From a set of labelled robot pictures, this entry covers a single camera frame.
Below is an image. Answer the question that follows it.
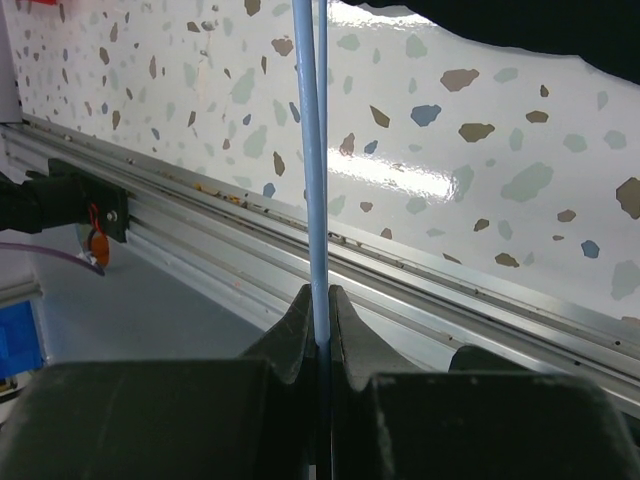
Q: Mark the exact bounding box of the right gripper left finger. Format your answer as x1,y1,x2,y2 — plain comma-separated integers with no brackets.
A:
1,286,317,479

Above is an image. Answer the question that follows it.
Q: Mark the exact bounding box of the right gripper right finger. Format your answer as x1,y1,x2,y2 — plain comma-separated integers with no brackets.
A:
329,286,639,479

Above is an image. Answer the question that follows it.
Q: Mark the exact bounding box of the black underwear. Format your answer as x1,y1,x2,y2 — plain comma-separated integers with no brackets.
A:
366,0,639,85

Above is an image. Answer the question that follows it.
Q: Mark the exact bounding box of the aluminium rail frame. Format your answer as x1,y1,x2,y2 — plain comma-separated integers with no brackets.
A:
1,124,639,416

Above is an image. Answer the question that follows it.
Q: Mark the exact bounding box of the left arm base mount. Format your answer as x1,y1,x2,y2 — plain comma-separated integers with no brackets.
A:
1,158,129,243

